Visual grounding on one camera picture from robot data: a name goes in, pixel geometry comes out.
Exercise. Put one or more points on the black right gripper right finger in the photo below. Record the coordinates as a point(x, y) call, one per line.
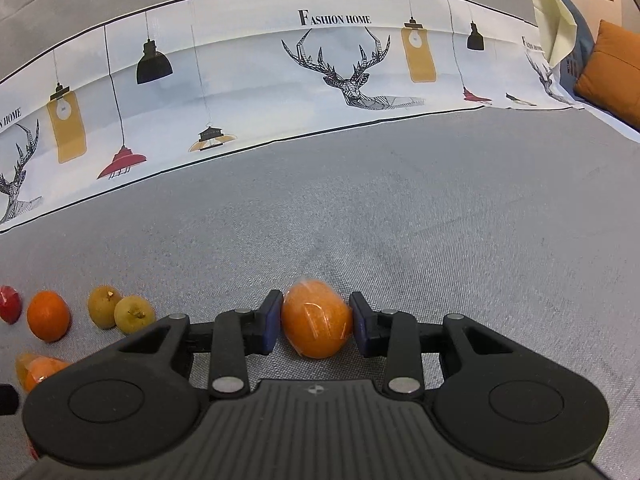
point(490, 397)

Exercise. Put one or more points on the yellow-green longan fruit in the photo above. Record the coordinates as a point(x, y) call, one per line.
point(101, 306)
point(132, 313)

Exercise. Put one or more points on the orange cushion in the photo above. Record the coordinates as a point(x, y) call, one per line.
point(611, 78)

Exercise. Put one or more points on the grey printed sofa cover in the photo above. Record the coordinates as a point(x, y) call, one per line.
point(199, 153)

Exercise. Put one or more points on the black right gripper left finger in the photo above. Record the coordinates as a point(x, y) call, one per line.
point(138, 398)

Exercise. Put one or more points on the blue cushion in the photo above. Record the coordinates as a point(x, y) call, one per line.
point(574, 64)

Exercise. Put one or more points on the pale yellow cloth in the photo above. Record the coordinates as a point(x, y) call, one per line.
point(557, 29)

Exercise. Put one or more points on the red apple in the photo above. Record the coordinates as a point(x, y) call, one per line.
point(10, 304)

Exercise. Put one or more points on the plain orange fruit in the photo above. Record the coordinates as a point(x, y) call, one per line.
point(48, 316)

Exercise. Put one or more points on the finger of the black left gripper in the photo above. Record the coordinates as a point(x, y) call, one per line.
point(9, 400)

